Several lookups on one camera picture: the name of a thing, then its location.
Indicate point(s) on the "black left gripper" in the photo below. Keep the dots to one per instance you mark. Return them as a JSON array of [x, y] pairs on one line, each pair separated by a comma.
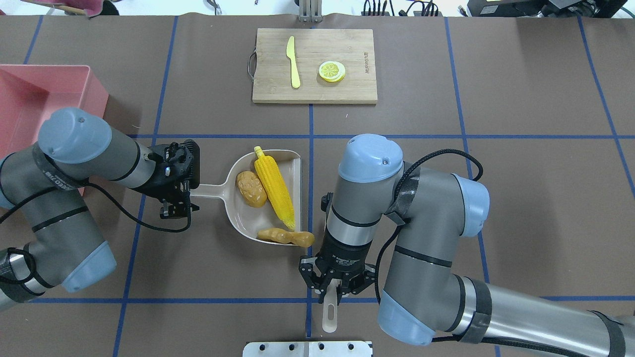
[[159, 181]]

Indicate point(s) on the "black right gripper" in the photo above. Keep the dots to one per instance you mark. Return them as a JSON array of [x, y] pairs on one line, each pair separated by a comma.
[[344, 254]]

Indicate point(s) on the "beige hand brush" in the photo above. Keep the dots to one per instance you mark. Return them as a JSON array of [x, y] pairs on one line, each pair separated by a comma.
[[330, 307]]

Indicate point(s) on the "tan toy ginger root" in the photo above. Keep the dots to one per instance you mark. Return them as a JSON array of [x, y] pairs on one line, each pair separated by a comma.
[[301, 239]]

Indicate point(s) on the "beige plastic dustpan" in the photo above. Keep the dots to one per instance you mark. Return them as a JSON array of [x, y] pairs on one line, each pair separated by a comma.
[[245, 219]]

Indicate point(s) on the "brown toy potato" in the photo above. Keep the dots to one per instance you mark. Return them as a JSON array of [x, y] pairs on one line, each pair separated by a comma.
[[251, 189]]

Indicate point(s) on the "yellow toy corn cob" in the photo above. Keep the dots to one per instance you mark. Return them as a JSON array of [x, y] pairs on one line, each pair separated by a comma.
[[273, 182]]

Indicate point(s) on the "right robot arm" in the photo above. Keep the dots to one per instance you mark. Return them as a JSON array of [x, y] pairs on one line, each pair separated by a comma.
[[421, 296]]

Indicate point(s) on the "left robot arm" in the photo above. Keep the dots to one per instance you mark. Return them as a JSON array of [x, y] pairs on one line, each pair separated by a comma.
[[43, 182]]

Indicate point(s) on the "pink plastic bin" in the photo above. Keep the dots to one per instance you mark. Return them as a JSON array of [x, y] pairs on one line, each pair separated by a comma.
[[31, 94]]

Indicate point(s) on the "yellow plastic toy knife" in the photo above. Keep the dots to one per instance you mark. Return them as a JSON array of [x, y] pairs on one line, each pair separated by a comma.
[[294, 70]]

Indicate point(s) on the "yellow toy lemon slice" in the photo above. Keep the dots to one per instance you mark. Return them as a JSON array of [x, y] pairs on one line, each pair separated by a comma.
[[332, 71]]

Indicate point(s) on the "bamboo cutting board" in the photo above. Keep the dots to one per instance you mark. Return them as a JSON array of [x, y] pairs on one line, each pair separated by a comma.
[[352, 47]]

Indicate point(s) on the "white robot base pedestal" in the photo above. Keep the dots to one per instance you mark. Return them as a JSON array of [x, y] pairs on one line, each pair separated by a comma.
[[309, 349]]

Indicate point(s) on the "aluminium frame post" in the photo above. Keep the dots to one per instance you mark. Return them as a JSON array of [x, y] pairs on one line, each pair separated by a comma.
[[310, 11]]

